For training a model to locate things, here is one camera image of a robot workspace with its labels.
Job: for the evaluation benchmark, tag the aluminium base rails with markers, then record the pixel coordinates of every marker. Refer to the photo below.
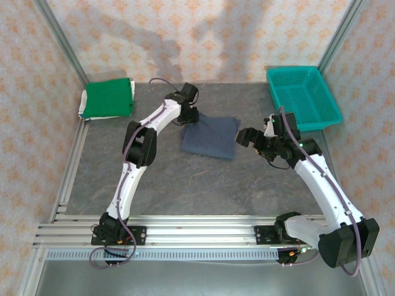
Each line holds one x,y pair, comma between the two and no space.
200,231

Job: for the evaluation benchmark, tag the teal plastic basket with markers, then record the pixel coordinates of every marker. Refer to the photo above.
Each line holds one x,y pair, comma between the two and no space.
308,92

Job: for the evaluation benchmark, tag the grey metal lower panel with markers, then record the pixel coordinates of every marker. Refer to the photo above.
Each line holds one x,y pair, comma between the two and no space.
197,280

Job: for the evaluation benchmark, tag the aluminium side rail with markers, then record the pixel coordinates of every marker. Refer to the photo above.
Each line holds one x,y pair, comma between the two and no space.
69,172

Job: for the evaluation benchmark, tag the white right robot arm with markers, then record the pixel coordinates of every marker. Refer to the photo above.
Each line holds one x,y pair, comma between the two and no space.
327,191

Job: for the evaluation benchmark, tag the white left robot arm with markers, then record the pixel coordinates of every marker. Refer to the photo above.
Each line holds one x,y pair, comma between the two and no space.
160,115

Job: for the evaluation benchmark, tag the folded green t-shirt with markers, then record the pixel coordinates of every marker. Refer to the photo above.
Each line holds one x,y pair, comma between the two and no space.
108,98

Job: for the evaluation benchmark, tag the blue t-shirt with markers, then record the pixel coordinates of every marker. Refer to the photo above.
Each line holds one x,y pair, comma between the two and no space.
213,138

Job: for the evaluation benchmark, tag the aluminium corner post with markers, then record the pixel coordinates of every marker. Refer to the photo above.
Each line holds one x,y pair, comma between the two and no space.
339,34
61,37

